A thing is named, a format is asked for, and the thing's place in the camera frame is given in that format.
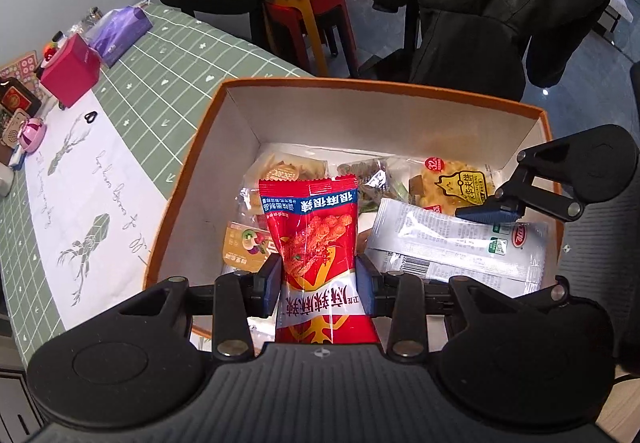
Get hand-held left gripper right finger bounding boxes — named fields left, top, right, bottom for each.
left=355, top=254, right=571, bottom=358

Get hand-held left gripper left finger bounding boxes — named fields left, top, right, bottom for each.
left=107, top=253, right=283, bottom=359

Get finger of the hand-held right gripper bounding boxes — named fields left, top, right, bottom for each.
left=455, top=136, right=586, bottom=225

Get yellow waffle packet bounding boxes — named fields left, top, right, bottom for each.
left=407, top=157, right=496, bottom=216

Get silver white snack packet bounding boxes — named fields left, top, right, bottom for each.
left=367, top=197, right=550, bottom=298

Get mixed dried fruit bag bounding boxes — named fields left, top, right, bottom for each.
left=220, top=220, right=281, bottom=274

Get red snack packet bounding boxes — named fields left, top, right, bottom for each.
left=257, top=176, right=383, bottom=345

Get orange cardboard box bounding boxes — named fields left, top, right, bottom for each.
left=142, top=77, right=566, bottom=349

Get clear raisin packet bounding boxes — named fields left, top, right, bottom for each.
left=337, top=157, right=416, bottom=215

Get beige cracker packet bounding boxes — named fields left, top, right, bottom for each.
left=240, top=150, right=328, bottom=216

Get white deer print table runner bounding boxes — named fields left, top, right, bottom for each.
left=27, top=90, right=168, bottom=329

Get red and yellow stools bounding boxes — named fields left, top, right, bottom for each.
left=262, top=0, right=358, bottom=76

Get pink round container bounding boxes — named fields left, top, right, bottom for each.
left=17, top=118, right=48, bottom=154

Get pink gift box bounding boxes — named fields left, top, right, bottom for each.
left=40, top=33, right=101, bottom=109

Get purple tissue pack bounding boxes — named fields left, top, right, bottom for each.
left=85, top=6, right=153, bottom=68

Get wooden tag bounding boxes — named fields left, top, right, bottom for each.
left=0, top=109, right=28, bottom=149

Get dark bottle red label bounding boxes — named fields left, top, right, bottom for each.
left=0, top=78, right=43, bottom=119

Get card with pink circles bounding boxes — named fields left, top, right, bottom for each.
left=0, top=50, right=38, bottom=81

